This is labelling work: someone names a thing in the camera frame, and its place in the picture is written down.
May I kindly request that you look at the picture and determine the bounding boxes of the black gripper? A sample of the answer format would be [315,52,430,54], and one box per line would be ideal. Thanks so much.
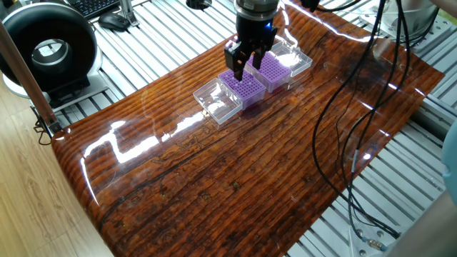
[224,12,279,82]

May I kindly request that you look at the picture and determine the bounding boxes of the purple tip holder clear lid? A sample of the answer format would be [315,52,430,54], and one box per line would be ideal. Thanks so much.
[246,40,313,94]
[192,69,267,125]

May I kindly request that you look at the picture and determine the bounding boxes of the black round disc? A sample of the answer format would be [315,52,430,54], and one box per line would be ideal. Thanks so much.
[185,0,213,11]

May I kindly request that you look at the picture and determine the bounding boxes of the glossy wood grain sheet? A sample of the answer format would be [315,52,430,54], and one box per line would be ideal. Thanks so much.
[51,0,446,257]

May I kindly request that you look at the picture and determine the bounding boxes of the black computer mouse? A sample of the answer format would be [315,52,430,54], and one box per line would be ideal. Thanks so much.
[98,12,131,32]

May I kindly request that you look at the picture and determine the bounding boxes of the black computer keyboard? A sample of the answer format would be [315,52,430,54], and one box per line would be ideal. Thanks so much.
[67,0,121,19]

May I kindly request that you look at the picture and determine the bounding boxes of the grey metal cylinder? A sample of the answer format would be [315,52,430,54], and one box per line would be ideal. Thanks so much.
[371,0,442,39]

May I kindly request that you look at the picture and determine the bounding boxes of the perforated metal plate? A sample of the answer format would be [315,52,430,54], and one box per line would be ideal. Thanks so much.
[366,3,456,54]

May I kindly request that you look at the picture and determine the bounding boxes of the metal connector blue rings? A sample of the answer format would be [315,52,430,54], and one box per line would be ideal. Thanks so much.
[360,236,388,253]

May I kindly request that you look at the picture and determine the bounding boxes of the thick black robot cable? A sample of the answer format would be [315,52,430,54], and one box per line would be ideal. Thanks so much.
[312,0,401,239]
[338,0,411,238]

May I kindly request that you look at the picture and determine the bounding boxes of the small aluminium bracket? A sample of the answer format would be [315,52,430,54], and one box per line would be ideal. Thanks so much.
[119,0,140,27]

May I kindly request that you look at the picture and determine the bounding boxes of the thin cable grey sleeve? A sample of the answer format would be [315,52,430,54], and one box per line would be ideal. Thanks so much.
[333,71,368,236]

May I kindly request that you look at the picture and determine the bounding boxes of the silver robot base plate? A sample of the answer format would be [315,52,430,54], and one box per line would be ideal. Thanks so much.
[348,224,393,257]

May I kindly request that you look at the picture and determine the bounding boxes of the black cable bundle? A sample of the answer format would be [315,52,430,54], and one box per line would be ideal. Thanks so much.
[33,106,54,146]

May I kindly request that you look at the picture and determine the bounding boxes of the brown frame post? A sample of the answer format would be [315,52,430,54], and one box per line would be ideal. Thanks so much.
[0,20,62,136]

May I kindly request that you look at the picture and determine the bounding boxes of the black ring-shaped fan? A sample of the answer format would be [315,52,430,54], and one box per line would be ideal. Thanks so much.
[0,1,108,110]

